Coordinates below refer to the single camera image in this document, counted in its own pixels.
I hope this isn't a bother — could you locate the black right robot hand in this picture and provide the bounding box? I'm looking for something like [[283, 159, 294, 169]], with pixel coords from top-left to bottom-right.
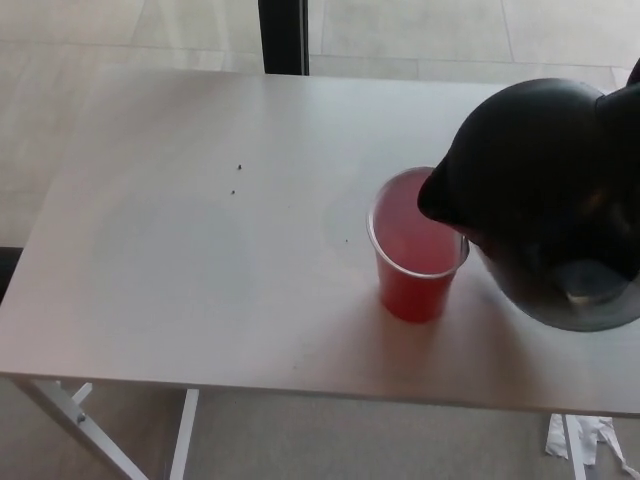
[[594, 62, 640, 281]]

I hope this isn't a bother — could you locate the black electric kettle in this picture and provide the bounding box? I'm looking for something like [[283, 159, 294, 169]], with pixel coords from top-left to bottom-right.
[[417, 78, 640, 334]]

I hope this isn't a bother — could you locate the red plastic cup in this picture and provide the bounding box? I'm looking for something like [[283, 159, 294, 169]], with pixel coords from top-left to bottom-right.
[[366, 166, 472, 323]]

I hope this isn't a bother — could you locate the crumpled white paper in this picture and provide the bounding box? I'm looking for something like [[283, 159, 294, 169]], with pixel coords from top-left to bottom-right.
[[544, 413, 640, 477]]

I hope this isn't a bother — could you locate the white slanted table leg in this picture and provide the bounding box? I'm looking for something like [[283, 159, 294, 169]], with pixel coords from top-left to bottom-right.
[[9, 379, 147, 480]]

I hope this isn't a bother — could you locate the black window frame post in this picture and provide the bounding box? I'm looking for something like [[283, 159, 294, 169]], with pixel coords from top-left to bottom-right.
[[258, 0, 312, 76]]

